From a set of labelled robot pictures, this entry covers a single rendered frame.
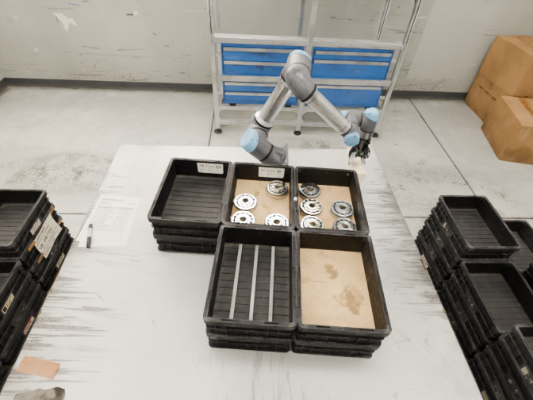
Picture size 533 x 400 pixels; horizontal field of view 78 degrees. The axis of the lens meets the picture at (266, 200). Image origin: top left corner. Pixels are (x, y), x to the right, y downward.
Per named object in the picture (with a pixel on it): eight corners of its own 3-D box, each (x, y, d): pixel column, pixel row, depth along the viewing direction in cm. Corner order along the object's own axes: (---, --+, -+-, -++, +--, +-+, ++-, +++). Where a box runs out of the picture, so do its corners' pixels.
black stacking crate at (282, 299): (222, 242, 138) (220, 225, 130) (292, 247, 138) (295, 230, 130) (205, 336, 110) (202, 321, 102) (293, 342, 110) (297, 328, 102)
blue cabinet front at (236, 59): (223, 102, 318) (220, 42, 278) (297, 105, 322) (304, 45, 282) (223, 104, 316) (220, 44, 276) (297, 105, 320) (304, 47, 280)
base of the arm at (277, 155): (266, 163, 191) (253, 154, 186) (284, 145, 186) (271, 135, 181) (270, 177, 179) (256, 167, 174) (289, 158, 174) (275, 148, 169)
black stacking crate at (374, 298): (293, 247, 138) (296, 230, 130) (362, 252, 138) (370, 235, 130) (293, 342, 110) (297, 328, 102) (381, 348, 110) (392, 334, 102)
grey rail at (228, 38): (210, 38, 282) (210, 32, 278) (402, 46, 291) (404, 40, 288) (209, 42, 275) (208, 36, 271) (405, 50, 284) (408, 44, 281)
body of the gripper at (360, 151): (354, 159, 181) (360, 141, 173) (351, 150, 187) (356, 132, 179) (368, 159, 182) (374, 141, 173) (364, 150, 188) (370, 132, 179)
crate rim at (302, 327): (295, 232, 132) (295, 228, 130) (369, 238, 132) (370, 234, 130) (297, 331, 104) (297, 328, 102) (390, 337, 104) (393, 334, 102)
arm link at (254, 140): (254, 163, 178) (235, 150, 171) (258, 147, 186) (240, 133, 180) (270, 153, 170) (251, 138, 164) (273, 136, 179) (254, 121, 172)
